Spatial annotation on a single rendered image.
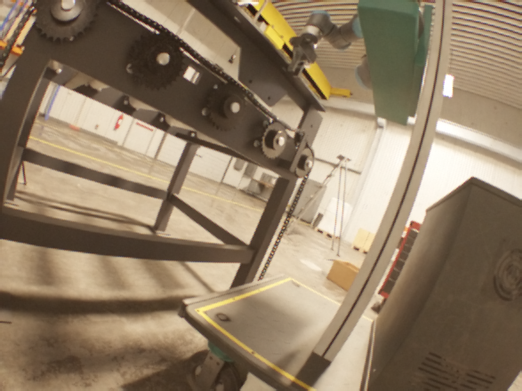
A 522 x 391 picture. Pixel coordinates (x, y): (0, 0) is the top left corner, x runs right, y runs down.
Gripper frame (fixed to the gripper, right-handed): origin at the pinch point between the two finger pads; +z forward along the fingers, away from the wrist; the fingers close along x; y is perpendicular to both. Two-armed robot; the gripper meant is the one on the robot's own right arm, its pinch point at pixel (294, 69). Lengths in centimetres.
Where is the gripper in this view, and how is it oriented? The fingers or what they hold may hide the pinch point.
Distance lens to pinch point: 104.6
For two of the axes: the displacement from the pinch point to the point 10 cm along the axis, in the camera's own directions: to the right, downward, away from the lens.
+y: 7.2, 3.3, -6.0
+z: -4.0, 9.2, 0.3
